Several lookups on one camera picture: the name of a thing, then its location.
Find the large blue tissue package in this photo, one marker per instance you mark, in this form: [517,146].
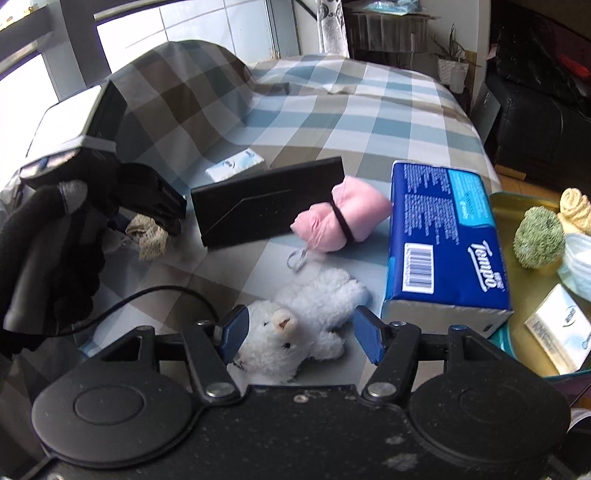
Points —
[443,230]

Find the white bottle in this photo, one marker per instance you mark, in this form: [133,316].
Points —
[458,85]

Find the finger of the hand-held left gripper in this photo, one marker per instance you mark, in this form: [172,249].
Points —
[152,184]
[159,220]

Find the white plush bear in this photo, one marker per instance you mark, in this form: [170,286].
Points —
[318,300]

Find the checkered blue brown blanket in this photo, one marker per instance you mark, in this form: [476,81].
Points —
[346,115]

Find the white face mask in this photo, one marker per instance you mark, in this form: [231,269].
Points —
[577,263]

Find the small white tissue pack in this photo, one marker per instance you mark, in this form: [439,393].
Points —
[558,330]
[235,164]

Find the beige lace fabric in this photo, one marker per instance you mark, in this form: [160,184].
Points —
[150,240]

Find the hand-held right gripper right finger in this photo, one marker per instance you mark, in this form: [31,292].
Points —
[369,332]

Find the dark window frame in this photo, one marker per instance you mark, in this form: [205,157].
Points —
[74,46]

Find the black flat box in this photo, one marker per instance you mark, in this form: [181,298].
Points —
[272,203]

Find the green fuzzy ball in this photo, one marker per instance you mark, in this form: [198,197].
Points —
[538,237]

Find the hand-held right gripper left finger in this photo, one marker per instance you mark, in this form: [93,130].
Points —
[235,330]

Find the pale yellow knit item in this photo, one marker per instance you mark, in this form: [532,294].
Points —
[575,207]

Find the gold metal tin box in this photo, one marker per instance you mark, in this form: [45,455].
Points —
[512,290]

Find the dark framed panel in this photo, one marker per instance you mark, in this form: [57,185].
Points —
[485,110]

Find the black leather sofa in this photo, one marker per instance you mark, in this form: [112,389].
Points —
[545,115]

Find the potted plant white pot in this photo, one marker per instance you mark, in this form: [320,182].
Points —
[450,64]

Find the printed picture sheet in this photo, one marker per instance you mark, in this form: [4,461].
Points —
[392,7]

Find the patterned white curtain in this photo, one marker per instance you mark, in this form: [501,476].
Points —
[330,27]

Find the pink rolled cloth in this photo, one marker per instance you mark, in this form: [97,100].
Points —
[355,207]

